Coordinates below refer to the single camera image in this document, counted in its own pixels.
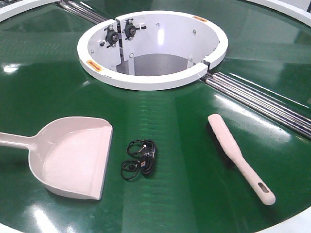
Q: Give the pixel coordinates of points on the beige plastic dustpan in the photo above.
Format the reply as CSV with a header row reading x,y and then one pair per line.
x,y
68,156

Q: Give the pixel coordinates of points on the beige hand brush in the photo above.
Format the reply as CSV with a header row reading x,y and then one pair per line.
x,y
233,152

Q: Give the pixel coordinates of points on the yellow warning sticker front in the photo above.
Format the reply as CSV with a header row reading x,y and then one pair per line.
x,y
94,65

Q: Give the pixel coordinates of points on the yellow warning sticker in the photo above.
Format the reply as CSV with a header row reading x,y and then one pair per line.
x,y
94,65
200,19

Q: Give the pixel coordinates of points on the black right flange bearing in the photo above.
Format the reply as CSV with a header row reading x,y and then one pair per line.
x,y
130,29

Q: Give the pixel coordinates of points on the black flange bearing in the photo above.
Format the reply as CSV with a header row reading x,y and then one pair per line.
x,y
112,37
130,29

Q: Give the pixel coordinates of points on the black left flange bearing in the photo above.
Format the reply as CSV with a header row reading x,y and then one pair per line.
x,y
112,37

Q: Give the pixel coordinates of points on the yellow warning sticker rear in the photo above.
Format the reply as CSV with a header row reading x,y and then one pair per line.
x,y
200,19

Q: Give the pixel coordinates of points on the steel rollers top left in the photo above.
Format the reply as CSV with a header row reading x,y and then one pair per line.
x,y
81,11

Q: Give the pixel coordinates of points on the steel rollers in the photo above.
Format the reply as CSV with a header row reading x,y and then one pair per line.
x,y
81,11
260,102

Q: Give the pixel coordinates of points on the steel rollers right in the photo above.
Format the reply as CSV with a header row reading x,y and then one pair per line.
x,y
260,102

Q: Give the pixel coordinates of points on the white outer rim right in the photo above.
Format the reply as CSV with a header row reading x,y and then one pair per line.
x,y
288,9

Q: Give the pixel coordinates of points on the white rim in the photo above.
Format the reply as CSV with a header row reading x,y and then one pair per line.
x,y
12,8
288,9

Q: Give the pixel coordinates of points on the white outer rim left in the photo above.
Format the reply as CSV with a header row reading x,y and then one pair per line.
x,y
12,8

